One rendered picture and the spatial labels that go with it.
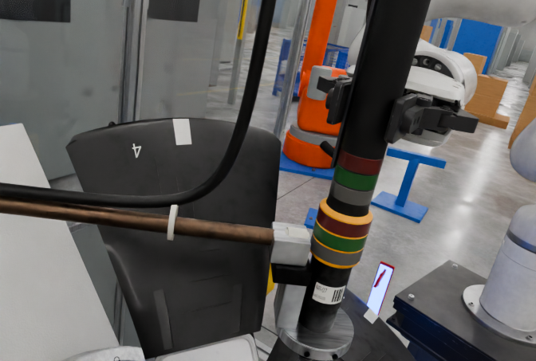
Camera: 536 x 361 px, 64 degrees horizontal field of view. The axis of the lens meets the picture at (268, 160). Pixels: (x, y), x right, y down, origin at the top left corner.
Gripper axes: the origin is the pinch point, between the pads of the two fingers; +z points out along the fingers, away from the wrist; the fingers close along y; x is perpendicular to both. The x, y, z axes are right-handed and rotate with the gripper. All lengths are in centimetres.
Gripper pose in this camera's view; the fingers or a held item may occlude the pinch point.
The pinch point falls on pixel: (372, 109)
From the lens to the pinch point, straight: 32.5
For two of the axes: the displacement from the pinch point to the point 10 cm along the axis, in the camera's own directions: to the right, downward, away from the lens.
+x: 1.8, -9.2, -3.5
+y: -8.4, -3.3, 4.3
